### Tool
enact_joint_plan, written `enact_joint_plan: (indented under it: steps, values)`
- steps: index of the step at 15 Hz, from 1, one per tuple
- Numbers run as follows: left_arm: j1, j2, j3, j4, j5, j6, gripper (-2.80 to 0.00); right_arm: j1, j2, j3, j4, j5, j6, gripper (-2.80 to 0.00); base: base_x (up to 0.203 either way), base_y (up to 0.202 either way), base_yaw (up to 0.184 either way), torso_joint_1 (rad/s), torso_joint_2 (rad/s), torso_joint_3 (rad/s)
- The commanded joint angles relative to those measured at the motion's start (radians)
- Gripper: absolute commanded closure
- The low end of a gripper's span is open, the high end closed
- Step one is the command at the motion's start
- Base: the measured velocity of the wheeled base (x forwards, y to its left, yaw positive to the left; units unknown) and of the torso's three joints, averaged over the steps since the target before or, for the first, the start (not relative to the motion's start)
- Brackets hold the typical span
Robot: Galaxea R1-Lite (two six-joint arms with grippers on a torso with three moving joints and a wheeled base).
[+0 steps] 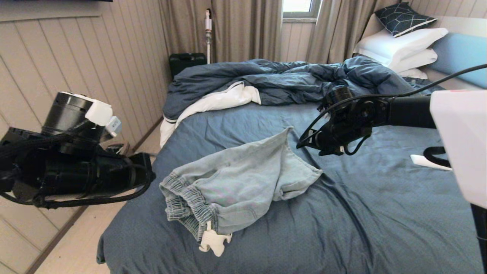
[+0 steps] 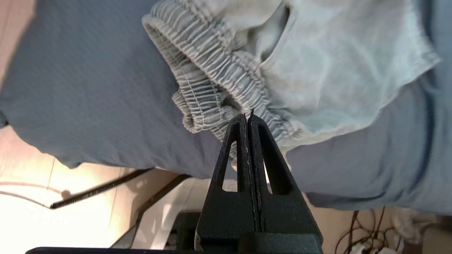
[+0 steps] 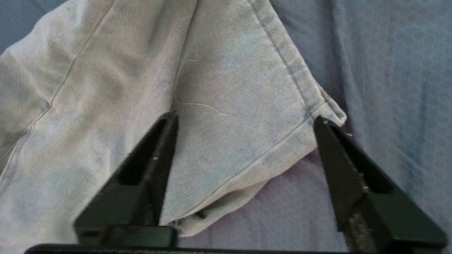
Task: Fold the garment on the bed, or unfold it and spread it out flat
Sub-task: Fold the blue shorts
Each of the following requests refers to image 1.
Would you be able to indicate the bed with blue sheet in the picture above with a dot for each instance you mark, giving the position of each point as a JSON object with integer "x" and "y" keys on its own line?
{"x": 361, "y": 228}

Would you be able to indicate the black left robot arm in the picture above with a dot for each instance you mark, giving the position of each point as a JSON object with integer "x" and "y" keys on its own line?
{"x": 64, "y": 114}

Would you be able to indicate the black wall television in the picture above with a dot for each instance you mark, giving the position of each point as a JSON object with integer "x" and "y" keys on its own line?
{"x": 57, "y": 0}

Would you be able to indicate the dark patterned cushion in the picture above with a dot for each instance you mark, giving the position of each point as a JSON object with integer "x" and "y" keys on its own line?
{"x": 401, "y": 18}

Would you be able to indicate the dark blue crumpled duvet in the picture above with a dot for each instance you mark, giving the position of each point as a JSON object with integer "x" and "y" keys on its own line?
{"x": 266, "y": 82}

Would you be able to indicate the beige bed headboard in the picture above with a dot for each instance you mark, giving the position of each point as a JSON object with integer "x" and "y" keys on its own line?
{"x": 468, "y": 24}

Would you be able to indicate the white bed linen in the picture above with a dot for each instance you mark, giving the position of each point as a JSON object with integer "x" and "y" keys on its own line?
{"x": 220, "y": 99}

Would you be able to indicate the brown trash bin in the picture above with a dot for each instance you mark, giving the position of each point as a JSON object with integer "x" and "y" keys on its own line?
{"x": 120, "y": 149}

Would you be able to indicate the grey framed window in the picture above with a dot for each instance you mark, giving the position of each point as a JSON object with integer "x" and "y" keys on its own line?
{"x": 298, "y": 5}

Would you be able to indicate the light blue denim shorts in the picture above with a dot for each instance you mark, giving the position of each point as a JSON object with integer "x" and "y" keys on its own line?
{"x": 236, "y": 186}

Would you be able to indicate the large white pillow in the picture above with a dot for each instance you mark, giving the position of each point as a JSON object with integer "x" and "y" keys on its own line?
{"x": 397, "y": 43}

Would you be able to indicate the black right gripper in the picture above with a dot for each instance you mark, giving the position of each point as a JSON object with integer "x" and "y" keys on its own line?
{"x": 342, "y": 133}

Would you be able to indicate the black hard case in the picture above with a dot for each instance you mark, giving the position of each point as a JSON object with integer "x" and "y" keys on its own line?
{"x": 186, "y": 62}

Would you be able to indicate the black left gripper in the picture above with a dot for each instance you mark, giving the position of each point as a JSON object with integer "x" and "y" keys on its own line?
{"x": 95, "y": 175}

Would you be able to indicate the white stick vacuum cleaner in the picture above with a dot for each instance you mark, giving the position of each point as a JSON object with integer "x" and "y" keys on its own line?
{"x": 208, "y": 25}

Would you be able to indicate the light blue headboard pad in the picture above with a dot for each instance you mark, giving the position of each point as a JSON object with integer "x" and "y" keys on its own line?
{"x": 462, "y": 57}

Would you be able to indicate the beige curtain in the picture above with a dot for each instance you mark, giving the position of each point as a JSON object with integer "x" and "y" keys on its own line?
{"x": 335, "y": 29}
{"x": 243, "y": 29}

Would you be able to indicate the white flat bar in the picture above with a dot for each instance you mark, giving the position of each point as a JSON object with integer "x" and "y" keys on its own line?
{"x": 418, "y": 160}

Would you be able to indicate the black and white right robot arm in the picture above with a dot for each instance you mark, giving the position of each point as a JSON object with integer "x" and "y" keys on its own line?
{"x": 411, "y": 112}

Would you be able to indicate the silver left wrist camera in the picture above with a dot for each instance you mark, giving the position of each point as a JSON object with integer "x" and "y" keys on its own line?
{"x": 114, "y": 126}

